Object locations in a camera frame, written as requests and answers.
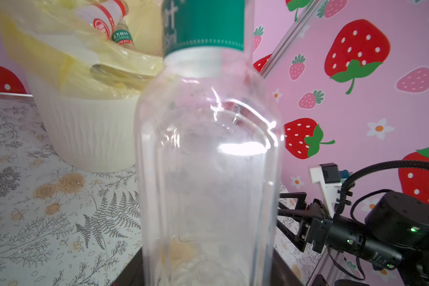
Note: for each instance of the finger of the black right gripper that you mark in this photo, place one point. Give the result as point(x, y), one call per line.
point(294, 230)
point(293, 205)

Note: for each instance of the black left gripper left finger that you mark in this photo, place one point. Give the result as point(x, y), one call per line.
point(133, 274)

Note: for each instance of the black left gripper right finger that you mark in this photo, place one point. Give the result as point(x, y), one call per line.
point(281, 274)

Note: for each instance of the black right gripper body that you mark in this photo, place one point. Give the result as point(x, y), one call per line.
point(344, 235)

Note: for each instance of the clear bottle green cap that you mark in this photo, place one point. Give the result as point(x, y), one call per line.
point(208, 144)

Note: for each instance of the white bottle red cap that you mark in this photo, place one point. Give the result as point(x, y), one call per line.
point(104, 16)

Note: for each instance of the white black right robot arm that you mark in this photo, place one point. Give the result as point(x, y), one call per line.
point(394, 235)

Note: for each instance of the cream plastic waste bin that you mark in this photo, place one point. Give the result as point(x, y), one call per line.
point(91, 135)

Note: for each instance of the yellow bin liner bag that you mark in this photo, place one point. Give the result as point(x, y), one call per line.
point(49, 40)

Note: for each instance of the small bottle red green label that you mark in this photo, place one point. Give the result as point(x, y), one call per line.
point(122, 36)

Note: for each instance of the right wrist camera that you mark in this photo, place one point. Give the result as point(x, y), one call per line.
point(330, 180)

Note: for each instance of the right aluminium corner post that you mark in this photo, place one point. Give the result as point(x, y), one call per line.
point(291, 36)

